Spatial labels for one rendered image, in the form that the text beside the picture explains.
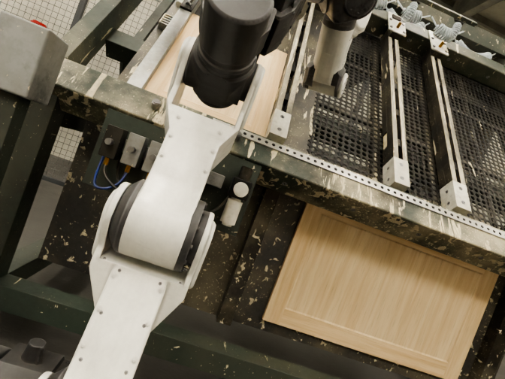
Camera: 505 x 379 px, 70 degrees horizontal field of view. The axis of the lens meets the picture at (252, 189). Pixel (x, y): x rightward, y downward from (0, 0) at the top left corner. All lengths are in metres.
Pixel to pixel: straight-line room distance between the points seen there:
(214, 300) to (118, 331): 0.85
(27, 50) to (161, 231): 0.62
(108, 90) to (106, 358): 0.80
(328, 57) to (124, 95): 0.63
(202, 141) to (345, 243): 0.94
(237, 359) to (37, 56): 1.07
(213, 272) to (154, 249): 0.83
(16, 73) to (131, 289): 0.63
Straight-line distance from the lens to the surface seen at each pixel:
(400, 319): 1.72
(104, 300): 0.70
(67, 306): 1.34
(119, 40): 1.57
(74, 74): 1.28
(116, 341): 0.70
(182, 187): 0.68
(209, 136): 0.73
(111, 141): 1.05
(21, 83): 1.08
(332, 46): 1.10
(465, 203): 1.52
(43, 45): 1.08
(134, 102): 1.20
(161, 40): 1.48
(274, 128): 1.24
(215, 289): 1.49
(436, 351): 1.85
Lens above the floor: 0.76
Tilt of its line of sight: 2 degrees down
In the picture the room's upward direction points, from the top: 21 degrees clockwise
